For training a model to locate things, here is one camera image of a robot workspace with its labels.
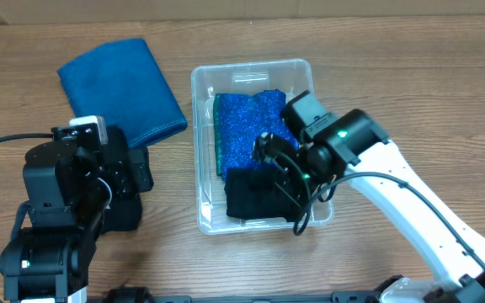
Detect clear plastic container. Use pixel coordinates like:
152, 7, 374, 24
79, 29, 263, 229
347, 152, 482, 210
191, 58, 314, 235

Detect black cloth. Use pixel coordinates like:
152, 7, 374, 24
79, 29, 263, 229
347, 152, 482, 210
100, 194, 143, 235
224, 167, 306, 222

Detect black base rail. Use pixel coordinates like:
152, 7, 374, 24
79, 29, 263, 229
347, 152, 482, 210
103, 285, 374, 303

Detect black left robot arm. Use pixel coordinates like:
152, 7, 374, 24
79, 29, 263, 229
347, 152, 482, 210
0, 124, 153, 302

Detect dark blue folded towel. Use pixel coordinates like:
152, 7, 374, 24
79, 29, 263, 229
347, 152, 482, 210
57, 38, 188, 147

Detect blue sequin cloth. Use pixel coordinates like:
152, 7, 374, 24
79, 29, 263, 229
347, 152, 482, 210
213, 89, 299, 180

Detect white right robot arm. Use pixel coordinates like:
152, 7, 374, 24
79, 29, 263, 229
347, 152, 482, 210
252, 91, 485, 302

